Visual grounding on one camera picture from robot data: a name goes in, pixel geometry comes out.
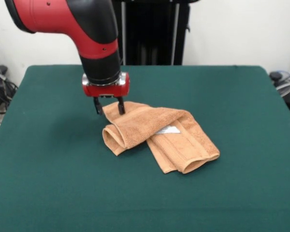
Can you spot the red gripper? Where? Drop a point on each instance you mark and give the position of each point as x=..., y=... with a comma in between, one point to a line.
x=106, y=90

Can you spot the tan terry towel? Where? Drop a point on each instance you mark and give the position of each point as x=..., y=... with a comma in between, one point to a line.
x=159, y=135

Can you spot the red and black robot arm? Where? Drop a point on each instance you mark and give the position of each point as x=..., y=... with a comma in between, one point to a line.
x=62, y=17

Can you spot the dark green table cloth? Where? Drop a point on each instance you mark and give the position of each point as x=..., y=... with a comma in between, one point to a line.
x=62, y=169

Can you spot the black equipment stand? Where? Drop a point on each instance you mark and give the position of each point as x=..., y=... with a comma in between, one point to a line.
x=154, y=29

